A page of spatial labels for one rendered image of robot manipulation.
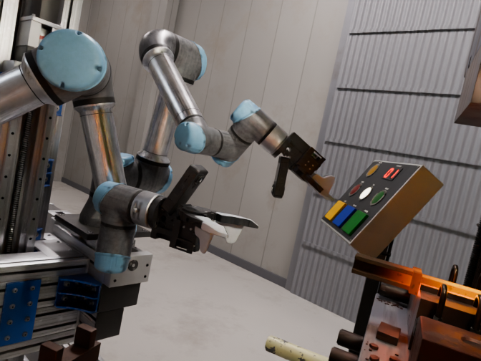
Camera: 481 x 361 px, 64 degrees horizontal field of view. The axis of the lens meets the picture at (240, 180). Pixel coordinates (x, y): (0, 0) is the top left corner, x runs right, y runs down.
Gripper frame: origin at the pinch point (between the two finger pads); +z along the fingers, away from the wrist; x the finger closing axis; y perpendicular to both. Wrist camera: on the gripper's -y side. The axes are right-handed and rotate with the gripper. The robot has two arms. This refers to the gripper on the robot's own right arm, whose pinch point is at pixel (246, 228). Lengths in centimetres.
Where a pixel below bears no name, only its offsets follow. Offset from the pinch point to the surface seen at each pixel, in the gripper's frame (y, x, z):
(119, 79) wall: -75, -368, -372
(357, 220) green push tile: -1.6, -42.4, 15.6
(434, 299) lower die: 1.0, 6.1, 32.6
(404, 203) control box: -9.1, -41.6, 26.2
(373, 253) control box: 5.5, -39.5, 21.8
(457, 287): -0.6, 1.3, 35.6
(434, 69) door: -97, -239, 26
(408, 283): 1.1, 0.5, 29.1
